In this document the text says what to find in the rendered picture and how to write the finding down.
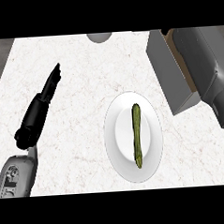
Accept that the grey cardboard box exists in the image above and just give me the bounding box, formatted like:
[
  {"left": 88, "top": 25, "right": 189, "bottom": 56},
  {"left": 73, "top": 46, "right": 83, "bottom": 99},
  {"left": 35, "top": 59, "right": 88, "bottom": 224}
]
[{"left": 143, "top": 26, "right": 203, "bottom": 118}]

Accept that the grey round object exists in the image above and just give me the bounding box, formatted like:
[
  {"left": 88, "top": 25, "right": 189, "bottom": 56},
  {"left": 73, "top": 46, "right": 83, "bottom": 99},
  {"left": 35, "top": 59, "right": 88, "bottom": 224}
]
[{"left": 85, "top": 31, "right": 114, "bottom": 45}]

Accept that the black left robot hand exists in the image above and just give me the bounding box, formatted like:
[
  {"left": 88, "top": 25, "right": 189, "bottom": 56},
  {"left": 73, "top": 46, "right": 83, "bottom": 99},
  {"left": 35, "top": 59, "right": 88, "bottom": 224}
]
[{"left": 8, "top": 63, "right": 67, "bottom": 152}]

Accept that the white plate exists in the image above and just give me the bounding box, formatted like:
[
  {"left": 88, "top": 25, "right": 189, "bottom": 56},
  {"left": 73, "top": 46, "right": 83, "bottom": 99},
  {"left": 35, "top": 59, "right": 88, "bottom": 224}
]
[{"left": 100, "top": 88, "right": 167, "bottom": 186}]

